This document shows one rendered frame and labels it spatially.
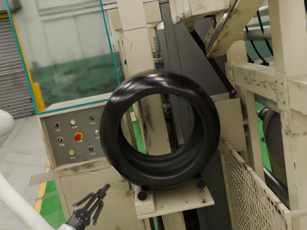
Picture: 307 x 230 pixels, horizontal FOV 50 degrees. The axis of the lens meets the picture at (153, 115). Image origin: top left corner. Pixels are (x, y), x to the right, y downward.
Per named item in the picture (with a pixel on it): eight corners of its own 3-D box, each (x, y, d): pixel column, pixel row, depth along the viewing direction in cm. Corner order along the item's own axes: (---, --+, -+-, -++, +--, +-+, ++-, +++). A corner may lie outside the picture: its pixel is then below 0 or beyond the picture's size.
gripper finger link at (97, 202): (84, 218, 132) (86, 221, 133) (101, 197, 139) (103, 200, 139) (80, 218, 135) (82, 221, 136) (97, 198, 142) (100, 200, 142)
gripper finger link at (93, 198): (79, 217, 135) (76, 215, 135) (95, 196, 142) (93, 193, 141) (82, 216, 132) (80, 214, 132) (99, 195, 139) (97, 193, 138)
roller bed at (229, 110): (212, 144, 200) (205, 97, 193) (236, 139, 200) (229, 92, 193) (220, 155, 181) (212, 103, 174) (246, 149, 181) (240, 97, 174)
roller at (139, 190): (145, 163, 185) (145, 171, 186) (136, 164, 185) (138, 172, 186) (146, 191, 151) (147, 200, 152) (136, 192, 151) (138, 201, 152)
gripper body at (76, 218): (61, 222, 133) (76, 204, 138) (76, 236, 134) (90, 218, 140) (67, 222, 127) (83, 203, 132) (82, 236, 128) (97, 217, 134)
